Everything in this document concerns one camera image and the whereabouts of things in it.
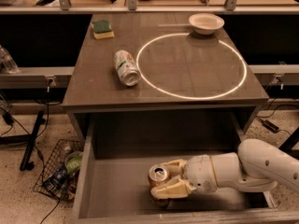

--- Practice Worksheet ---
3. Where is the clear plastic bottle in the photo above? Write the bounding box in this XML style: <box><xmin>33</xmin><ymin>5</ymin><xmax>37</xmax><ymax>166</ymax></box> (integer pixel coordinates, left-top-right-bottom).
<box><xmin>0</xmin><ymin>46</ymin><xmax>20</xmax><ymax>74</ymax></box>

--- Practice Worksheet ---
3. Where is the orange soda can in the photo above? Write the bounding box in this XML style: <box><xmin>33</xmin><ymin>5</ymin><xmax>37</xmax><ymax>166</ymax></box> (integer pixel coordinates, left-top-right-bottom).
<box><xmin>148</xmin><ymin>164</ymin><xmax>170</xmax><ymax>209</ymax></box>

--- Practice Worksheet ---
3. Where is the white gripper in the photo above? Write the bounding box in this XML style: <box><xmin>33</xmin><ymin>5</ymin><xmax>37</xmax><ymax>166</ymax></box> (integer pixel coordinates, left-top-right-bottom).
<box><xmin>150</xmin><ymin>155</ymin><xmax>217</xmax><ymax>200</ymax></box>

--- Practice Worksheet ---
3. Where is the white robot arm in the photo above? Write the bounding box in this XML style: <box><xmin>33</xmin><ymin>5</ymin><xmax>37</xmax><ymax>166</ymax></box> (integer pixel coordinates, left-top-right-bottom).
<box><xmin>148</xmin><ymin>139</ymin><xmax>299</xmax><ymax>200</ymax></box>

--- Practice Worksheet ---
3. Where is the black power adapter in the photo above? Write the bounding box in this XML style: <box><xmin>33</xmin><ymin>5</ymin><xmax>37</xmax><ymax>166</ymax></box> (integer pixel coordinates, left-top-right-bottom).
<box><xmin>263</xmin><ymin>120</ymin><xmax>279</xmax><ymax>133</ymax></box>

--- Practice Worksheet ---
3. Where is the black table leg stand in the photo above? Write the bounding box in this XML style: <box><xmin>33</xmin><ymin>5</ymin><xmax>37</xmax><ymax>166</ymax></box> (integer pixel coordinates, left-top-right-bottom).
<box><xmin>0</xmin><ymin>111</ymin><xmax>45</xmax><ymax>171</ymax></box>

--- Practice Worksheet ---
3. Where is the white bowl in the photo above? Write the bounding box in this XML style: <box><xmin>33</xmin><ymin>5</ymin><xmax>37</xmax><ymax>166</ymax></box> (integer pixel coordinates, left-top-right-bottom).
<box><xmin>189</xmin><ymin>13</ymin><xmax>224</xmax><ymax>35</ymax></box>

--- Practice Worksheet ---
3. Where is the open grey top drawer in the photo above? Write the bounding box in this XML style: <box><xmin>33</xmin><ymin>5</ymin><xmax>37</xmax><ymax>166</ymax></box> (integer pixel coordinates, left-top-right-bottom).
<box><xmin>72</xmin><ymin>109</ymin><xmax>298</xmax><ymax>224</ymax></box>

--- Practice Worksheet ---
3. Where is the white green soda can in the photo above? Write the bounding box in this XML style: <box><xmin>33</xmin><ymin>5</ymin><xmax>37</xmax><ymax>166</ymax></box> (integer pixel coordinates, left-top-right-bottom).
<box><xmin>114</xmin><ymin>49</ymin><xmax>141</xmax><ymax>87</ymax></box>

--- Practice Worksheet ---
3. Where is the grey metal rail shelf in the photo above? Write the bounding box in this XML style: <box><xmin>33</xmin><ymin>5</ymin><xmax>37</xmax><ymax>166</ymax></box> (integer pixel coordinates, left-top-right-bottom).
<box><xmin>0</xmin><ymin>66</ymin><xmax>74</xmax><ymax>89</ymax></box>

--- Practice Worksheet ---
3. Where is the black wire basket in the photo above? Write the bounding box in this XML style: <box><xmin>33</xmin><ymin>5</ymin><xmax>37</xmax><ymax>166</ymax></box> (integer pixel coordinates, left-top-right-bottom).
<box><xmin>33</xmin><ymin>139</ymin><xmax>84</xmax><ymax>201</ymax></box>

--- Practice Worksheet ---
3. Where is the dark blue snack bag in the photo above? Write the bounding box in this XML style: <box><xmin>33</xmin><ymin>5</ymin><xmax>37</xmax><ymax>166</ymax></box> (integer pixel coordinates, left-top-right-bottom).
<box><xmin>42</xmin><ymin>165</ymin><xmax>68</xmax><ymax>194</ymax></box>

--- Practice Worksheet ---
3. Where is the green lidded cup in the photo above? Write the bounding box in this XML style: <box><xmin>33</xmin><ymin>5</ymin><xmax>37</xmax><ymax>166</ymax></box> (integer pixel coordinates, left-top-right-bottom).
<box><xmin>64</xmin><ymin>151</ymin><xmax>83</xmax><ymax>175</ymax></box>

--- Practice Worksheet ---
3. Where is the black cable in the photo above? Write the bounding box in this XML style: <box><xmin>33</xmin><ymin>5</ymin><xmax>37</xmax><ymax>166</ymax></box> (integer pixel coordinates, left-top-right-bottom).
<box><xmin>0</xmin><ymin>77</ymin><xmax>64</xmax><ymax>224</ymax></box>

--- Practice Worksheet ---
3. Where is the green yellow sponge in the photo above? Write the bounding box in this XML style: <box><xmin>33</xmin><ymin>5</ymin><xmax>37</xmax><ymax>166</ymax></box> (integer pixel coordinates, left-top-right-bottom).
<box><xmin>91</xmin><ymin>20</ymin><xmax>114</xmax><ymax>39</ymax></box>

